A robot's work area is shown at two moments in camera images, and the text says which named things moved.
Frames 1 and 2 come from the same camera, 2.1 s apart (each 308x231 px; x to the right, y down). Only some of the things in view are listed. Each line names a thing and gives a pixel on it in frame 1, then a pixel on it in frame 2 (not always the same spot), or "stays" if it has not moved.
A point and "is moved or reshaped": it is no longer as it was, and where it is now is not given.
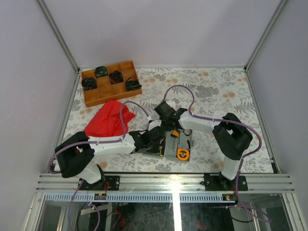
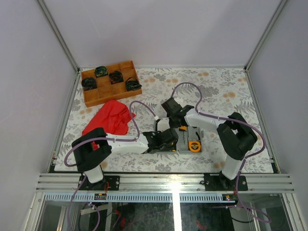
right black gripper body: [166, 126] -> [172, 123]
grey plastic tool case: [176, 146] is moved or reshaped
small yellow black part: [175, 133] is moved or reshaped
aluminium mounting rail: [59, 183] stays
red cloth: [107, 121] stays
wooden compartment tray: [111, 83] stays
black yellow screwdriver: [161, 150] is moved or reshaped
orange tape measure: [183, 154] -> [194, 146]
